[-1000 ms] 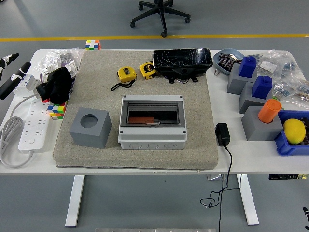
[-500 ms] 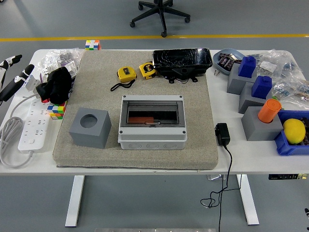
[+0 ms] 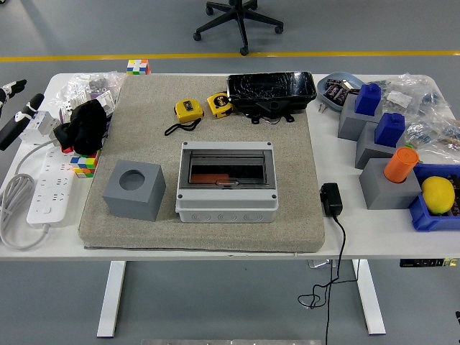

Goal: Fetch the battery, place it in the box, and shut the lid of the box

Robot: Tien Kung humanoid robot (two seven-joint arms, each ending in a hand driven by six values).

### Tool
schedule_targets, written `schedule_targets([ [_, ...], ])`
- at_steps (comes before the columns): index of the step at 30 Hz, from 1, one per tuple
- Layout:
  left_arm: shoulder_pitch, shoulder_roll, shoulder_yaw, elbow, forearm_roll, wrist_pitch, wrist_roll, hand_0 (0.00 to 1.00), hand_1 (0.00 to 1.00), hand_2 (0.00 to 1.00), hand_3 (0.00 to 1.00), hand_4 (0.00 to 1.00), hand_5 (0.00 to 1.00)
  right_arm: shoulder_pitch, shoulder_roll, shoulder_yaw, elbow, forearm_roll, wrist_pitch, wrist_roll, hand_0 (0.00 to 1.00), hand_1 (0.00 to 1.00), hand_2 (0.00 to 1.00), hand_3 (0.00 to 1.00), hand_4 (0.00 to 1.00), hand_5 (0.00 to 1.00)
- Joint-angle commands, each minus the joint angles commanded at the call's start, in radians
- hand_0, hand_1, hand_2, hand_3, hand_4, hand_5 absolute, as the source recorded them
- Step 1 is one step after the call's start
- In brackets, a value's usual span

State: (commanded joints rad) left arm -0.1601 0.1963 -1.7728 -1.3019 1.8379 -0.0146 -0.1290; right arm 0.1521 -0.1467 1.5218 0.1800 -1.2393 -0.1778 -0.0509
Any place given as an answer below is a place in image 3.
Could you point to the silver under-table bracket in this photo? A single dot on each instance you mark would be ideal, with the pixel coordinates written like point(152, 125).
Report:
point(320, 263)

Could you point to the black plastic tray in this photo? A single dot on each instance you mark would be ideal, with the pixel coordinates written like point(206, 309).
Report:
point(269, 86)

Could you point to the blue plastic bin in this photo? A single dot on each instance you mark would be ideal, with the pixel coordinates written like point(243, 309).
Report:
point(422, 215)

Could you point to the small silver metal piece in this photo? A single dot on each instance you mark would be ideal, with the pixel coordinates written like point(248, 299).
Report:
point(346, 84)

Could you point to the grey block with round hole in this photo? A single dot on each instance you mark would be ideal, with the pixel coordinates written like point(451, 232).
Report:
point(133, 205)
point(384, 194)

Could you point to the grey block holder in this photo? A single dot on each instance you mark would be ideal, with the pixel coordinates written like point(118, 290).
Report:
point(364, 151)
point(350, 125)

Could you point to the white circuit breaker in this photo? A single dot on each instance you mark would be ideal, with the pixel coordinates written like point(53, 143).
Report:
point(43, 125)

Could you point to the black office chair base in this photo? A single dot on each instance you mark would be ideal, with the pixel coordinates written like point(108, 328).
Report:
point(239, 21)

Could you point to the grey plastic junction box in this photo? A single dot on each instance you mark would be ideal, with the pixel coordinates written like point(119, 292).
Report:
point(226, 203)

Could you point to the blue-grey shallow bowl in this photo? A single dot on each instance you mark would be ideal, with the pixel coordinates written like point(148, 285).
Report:
point(336, 76)

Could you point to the colourful puzzle cube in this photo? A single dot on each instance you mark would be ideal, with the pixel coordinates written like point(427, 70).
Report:
point(84, 163)
point(138, 67)

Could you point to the beige fabric mat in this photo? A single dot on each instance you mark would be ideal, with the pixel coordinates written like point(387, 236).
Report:
point(151, 93)

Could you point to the blue block battery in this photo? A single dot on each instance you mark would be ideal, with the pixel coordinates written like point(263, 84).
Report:
point(390, 129)
point(368, 98)

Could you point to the small metal clip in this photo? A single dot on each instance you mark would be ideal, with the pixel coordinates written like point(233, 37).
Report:
point(322, 108)

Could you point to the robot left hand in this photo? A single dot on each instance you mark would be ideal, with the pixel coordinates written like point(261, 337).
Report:
point(14, 125)

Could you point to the yellow tape measure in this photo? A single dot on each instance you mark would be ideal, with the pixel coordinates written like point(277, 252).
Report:
point(187, 109)
point(217, 104)

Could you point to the white table leg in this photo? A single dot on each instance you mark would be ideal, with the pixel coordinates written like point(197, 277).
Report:
point(370, 298)
point(111, 298)

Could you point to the white power strip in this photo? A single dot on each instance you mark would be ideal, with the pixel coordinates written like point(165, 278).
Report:
point(50, 194)

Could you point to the transparent hinged box lid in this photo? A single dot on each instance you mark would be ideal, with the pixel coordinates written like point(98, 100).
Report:
point(230, 158)

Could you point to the yellow lemon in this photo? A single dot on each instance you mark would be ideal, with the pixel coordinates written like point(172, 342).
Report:
point(438, 196)

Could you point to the clear bag of parts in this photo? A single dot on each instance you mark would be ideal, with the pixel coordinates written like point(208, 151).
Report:
point(438, 136)
point(82, 82)
point(413, 93)

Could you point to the orange cylinder battery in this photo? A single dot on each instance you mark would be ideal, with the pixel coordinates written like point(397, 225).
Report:
point(208, 178)
point(400, 163)

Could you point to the dark foil packet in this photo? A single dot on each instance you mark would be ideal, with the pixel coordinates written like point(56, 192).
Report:
point(331, 87)
point(457, 187)
point(340, 95)

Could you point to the small green object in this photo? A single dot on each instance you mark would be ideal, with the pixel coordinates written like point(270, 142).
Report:
point(409, 146)

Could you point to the black cloth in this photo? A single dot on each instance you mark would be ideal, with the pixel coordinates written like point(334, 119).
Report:
point(86, 125)

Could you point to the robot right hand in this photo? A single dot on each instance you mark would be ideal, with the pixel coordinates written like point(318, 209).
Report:
point(458, 318)

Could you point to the black table control panel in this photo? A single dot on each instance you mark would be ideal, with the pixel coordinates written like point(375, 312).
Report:
point(424, 262)

